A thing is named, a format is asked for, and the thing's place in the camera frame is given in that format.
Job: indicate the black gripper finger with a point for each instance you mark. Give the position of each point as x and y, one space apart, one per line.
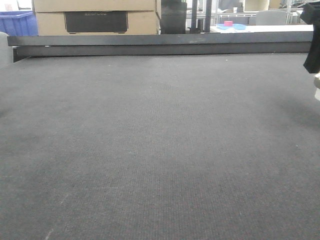
311 16

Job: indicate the large Ecoflow cardboard box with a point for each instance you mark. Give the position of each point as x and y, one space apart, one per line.
97 17

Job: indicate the pink tape roll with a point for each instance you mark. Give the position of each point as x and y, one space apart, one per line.
228 23

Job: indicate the light blue tray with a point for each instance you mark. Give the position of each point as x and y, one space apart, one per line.
233 27

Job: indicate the black cylinder bin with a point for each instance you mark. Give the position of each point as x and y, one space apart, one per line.
173 17

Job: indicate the blue plastic crate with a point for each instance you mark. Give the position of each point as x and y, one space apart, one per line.
18 23

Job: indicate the black conveyor end rail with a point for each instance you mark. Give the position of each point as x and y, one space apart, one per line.
161 45

